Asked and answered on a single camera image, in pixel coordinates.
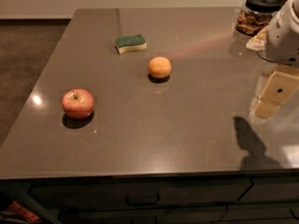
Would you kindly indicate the orange object on floor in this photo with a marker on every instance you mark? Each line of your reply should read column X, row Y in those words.
column 21, row 211

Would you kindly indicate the red apple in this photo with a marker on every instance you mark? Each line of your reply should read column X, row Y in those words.
column 78, row 104

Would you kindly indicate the orange fruit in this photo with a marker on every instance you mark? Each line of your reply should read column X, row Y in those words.
column 159, row 67

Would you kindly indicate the dark cabinet drawer with handle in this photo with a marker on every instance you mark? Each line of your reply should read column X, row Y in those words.
column 129, row 195

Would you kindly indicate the green and yellow sponge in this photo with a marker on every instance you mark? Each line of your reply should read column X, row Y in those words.
column 130, row 43

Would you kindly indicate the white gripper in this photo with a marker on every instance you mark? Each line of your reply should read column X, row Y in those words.
column 282, row 40

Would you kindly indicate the lower dark cabinet drawer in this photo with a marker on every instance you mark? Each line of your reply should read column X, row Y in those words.
column 183, row 215

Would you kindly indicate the right dark cabinet drawer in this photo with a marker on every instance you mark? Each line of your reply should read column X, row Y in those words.
column 272, row 190

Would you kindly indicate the glass jar with black lid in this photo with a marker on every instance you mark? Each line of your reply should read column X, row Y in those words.
column 255, row 15

